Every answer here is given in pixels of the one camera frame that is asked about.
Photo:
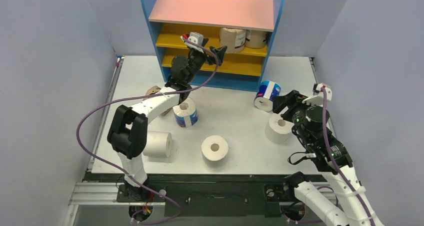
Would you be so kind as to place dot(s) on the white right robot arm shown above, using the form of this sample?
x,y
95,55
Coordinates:
x,y
334,163

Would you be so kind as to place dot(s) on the blue wrapped roll right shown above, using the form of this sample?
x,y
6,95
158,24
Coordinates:
x,y
265,95

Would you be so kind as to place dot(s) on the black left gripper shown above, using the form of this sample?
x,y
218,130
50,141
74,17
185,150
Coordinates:
x,y
219,53

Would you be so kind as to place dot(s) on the blue wrapped roll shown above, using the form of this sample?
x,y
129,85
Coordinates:
x,y
265,95
186,114

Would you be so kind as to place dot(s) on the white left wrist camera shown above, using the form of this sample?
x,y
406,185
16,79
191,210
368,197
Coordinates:
x,y
192,39

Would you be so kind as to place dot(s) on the white roll lying left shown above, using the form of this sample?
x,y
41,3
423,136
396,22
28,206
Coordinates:
x,y
158,145

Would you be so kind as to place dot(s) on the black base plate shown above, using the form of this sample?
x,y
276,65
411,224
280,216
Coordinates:
x,y
208,195

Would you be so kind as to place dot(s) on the white roll right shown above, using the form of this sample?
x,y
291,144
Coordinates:
x,y
277,129

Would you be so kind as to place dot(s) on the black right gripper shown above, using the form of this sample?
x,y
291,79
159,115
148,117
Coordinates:
x,y
294,101

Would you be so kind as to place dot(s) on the blue shelf with coloured boards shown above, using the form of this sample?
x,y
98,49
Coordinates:
x,y
167,20

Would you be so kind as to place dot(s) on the brown printed paper roll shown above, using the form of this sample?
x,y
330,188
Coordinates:
x,y
153,90

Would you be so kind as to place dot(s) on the white roll centre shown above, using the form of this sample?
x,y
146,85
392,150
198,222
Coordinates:
x,y
214,148

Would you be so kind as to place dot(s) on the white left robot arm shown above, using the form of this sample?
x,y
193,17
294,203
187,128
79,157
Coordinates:
x,y
128,133

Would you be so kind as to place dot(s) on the blue wrapped roll left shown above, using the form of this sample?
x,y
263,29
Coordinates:
x,y
186,114

